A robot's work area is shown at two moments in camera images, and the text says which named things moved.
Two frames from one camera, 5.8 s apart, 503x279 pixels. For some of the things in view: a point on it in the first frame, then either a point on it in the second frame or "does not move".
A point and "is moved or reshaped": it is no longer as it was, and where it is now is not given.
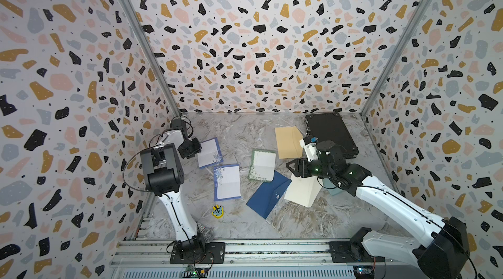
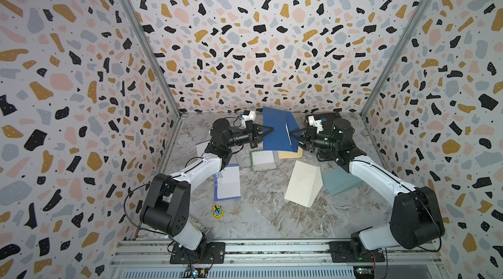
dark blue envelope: [266, 198] -> [283, 123]
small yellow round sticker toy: [217, 211] does not move
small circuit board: [191, 272] does not move
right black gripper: [298, 162] -> [310, 138]
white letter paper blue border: [226, 182] does not move
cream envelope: [303, 191] does not move
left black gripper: [195, 148] -> [255, 131]
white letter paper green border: [262, 166] is moved or reshaped
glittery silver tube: [207, 234] does not move
